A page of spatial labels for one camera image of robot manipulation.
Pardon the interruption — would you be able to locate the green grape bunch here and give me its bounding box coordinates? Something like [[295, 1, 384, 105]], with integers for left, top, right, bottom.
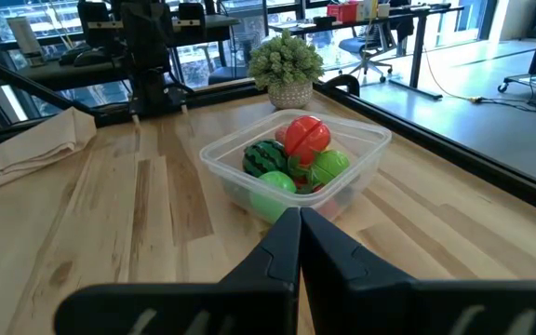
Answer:
[[248, 30, 326, 111]]

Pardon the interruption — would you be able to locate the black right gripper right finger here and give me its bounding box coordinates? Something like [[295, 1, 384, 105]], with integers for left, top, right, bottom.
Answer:
[[300, 208, 536, 335]]

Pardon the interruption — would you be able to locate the red toy strawberry with leaves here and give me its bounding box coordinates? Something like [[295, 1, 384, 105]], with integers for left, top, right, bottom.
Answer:
[[288, 156, 325, 193]]

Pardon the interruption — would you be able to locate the black metal table frame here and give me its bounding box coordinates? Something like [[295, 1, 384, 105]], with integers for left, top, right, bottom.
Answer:
[[0, 46, 536, 223]]

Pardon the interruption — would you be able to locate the green striped toy watermelon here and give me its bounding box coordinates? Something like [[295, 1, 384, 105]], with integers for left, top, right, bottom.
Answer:
[[242, 139, 290, 179]]

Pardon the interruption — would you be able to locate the clear plastic tupperware container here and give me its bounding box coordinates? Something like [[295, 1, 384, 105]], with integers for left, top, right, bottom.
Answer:
[[198, 109, 394, 224]]

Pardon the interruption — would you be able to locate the red toy tomato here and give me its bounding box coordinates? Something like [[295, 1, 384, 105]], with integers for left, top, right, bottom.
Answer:
[[284, 114, 332, 168]]

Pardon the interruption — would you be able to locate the green round toy fruit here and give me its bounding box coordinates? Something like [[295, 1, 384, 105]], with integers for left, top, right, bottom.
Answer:
[[248, 170, 298, 223], [312, 149, 351, 186]]

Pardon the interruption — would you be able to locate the blue office chair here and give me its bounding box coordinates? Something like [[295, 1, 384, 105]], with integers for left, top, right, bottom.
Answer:
[[337, 22, 395, 85]]

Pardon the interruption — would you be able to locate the red storage box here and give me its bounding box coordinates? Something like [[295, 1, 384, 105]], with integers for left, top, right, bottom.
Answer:
[[326, 1, 360, 23]]

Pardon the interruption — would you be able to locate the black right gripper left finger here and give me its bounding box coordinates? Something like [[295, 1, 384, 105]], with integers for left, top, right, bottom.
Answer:
[[53, 208, 302, 335]]

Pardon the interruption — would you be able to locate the black background desk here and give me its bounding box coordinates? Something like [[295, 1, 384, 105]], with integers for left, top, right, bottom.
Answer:
[[267, 2, 465, 101]]

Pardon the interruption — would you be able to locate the black frame bracket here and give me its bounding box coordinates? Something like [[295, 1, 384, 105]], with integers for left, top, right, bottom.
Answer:
[[319, 74, 361, 98]]

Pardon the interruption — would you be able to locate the beige folded cloth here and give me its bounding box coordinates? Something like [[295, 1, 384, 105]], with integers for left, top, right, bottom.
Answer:
[[0, 106, 98, 199]]

